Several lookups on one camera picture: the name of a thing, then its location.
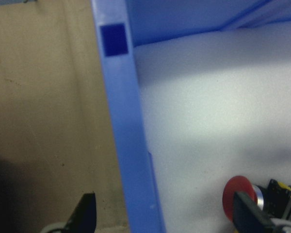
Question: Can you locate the red mushroom push button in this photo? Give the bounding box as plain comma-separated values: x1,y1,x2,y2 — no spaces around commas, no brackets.
222,175,291,225

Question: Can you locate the blue bin with push buttons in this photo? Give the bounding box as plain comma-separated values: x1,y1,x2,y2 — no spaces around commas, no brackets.
90,0,291,233

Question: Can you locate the pile of small mixed parts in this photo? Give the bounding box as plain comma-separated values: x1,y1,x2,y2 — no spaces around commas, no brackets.
131,18,291,233

